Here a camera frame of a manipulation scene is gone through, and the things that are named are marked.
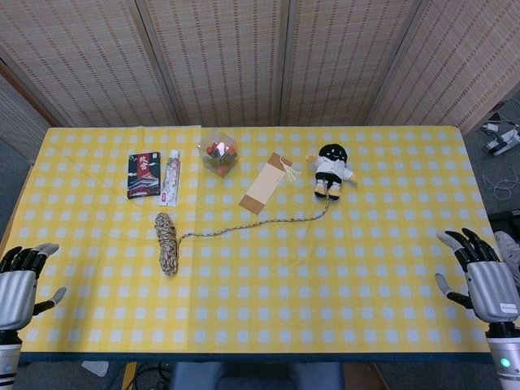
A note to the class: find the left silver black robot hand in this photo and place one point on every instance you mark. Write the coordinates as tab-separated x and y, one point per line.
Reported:
16	296

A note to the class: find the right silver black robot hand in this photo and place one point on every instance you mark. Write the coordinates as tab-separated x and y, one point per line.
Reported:
491	288

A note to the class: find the grey shoe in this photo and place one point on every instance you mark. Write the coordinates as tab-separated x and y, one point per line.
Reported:
510	252

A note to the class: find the black floor object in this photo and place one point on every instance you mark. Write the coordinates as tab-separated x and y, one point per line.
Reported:
505	221

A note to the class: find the grey white floor device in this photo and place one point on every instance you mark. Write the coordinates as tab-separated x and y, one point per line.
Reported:
501	140

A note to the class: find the black red card box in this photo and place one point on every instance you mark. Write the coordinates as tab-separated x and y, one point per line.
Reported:
143	174

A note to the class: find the woven folding screen panel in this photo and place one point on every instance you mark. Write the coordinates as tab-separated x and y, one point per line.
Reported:
345	61
81	61
219	61
20	118
459	61

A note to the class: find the white floral tube package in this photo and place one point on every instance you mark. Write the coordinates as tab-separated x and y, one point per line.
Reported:
170	180

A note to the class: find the black white plush doll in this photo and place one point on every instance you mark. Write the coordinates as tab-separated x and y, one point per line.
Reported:
331	166

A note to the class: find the yellow checked tablecloth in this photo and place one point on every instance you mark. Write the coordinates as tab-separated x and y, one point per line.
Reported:
260	284

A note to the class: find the clear box with red pieces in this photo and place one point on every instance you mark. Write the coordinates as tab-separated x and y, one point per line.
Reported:
218	156

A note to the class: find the beige bookmark with tassel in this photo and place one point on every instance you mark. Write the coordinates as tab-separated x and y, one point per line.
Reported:
264	185

